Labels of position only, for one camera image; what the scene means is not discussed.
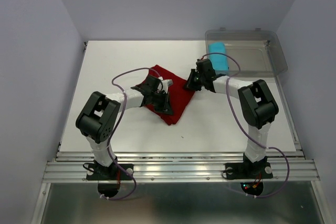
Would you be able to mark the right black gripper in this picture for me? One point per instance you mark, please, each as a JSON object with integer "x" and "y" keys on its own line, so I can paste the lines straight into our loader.
{"x": 189, "y": 84}

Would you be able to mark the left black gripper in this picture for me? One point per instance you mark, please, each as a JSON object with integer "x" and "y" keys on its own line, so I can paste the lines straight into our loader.
{"x": 165, "y": 108}

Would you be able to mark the red t shirt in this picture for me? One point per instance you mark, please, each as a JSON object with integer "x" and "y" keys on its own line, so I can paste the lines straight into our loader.
{"x": 179, "y": 97}

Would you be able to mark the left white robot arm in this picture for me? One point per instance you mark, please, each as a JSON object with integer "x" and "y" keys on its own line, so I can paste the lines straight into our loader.
{"x": 102, "y": 114}

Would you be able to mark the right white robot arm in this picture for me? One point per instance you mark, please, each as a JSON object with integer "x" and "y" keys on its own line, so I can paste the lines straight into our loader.
{"x": 259, "y": 109}

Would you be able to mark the rolled light blue t shirt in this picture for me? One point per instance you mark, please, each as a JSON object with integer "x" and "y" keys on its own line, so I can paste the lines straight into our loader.
{"x": 218, "y": 60}

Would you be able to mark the clear plastic bin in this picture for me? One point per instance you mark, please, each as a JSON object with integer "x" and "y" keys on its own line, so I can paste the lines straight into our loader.
{"x": 258, "y": 52}

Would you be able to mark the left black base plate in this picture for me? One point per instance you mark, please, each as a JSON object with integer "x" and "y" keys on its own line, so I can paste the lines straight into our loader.
{"x": 97, "y": 172}

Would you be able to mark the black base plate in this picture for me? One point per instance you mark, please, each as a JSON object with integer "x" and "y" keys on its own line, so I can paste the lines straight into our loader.
{"x": 244, "y": 171}
{"x": 97, "y": 172}

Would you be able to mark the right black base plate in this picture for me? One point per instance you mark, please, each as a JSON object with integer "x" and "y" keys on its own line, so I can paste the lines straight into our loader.
{"x": 244, "y": 171}

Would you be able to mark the aluminium mounting rail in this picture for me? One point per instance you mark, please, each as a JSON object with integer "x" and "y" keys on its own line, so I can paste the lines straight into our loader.
{"x": 178, "y": 167}

